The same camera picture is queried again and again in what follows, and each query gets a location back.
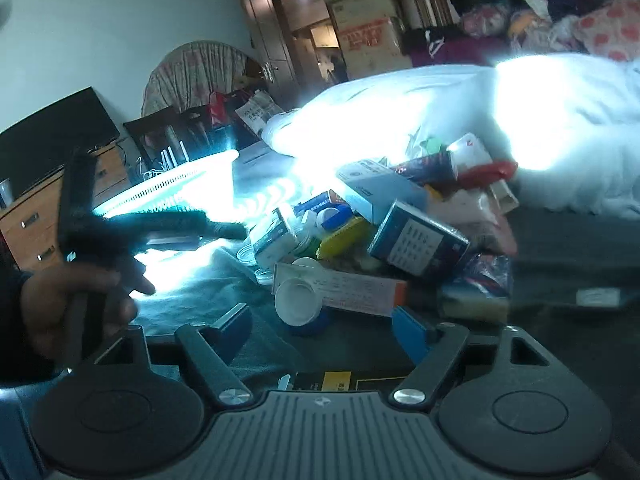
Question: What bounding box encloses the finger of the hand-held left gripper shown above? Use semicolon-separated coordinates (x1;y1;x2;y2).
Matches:
117;210;248;241

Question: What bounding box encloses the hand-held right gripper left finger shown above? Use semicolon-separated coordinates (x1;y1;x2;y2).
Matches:
90;303;253;407

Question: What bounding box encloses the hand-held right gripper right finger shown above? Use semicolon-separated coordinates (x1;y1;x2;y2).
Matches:
392;306;556;406

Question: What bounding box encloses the teal plastic basket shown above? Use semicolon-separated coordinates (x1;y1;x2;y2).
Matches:
92;149;241;223

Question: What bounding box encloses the long white box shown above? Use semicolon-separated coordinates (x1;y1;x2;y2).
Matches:
272;262;408;318

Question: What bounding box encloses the blue tissue packet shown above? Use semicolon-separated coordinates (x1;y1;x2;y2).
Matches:
440;252;514;322

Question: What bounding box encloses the dark blue box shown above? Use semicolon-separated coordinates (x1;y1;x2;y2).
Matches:
367;200;471;278

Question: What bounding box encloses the person's left forearm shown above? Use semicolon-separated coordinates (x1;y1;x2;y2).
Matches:
0;260;51;388

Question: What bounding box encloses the person's left hand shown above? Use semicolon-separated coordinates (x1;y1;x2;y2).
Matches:
22;257;156;361

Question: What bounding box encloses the wooden dresser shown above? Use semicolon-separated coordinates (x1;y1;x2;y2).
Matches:
0;142;132;272

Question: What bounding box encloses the white router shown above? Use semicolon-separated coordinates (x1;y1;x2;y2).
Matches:
159;142;190;172

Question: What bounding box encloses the clear plastic cap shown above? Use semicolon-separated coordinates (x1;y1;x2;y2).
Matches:
237;244;273;286

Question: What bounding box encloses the black television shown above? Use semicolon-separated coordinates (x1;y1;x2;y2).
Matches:
0;86;121;198

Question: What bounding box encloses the white green medicine box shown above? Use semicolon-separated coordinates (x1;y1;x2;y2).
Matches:
250;207;301;268

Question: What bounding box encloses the black yellow box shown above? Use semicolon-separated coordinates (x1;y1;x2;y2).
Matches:
292;371;412;394

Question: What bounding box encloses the dark wooden chair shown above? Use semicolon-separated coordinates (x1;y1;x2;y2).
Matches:
122;106;211;171

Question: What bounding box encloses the red bag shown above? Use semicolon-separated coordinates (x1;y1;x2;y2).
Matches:
209;91;228;128

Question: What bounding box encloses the blue white small box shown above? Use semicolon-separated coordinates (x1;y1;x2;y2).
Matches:
292;190;351;218

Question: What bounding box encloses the white printed bag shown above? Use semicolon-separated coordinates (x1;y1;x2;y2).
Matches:
235;91;283;136

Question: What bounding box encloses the small white cap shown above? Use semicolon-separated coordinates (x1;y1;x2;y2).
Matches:
317;205;351;233

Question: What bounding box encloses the light blue white box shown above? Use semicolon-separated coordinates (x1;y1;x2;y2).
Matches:
336;159;428;223

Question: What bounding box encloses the dark red printed can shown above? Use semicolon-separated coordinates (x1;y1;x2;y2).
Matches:
395;152;458;186

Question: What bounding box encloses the small open cardboard box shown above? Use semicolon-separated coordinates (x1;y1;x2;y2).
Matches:
490;180;521;212

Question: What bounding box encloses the red snack packet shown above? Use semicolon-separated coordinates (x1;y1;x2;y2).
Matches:
457;160;518;191

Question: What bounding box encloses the black object white label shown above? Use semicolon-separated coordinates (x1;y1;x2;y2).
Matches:
562;285;637;312

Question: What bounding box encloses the white red box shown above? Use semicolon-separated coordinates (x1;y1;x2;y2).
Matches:
447;132;493;167

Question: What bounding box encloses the brown wooden door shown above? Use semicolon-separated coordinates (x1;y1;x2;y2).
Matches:
231;0;301;111

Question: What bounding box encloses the white duvet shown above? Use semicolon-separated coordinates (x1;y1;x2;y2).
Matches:
262;52;640;218

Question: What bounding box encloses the plain cardboard box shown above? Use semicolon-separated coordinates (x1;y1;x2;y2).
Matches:
342;52;416;82

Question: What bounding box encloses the red printed cardboard box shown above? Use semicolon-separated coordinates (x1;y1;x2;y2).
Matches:
335;16;407;57

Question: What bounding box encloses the maroon garment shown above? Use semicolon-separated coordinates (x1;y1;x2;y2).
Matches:
402;27;501;68

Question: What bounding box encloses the pile of clothes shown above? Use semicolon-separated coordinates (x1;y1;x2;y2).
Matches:
445;0;640;61

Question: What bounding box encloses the red dotted pillow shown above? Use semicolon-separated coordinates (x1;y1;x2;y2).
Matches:
572;0;640;62

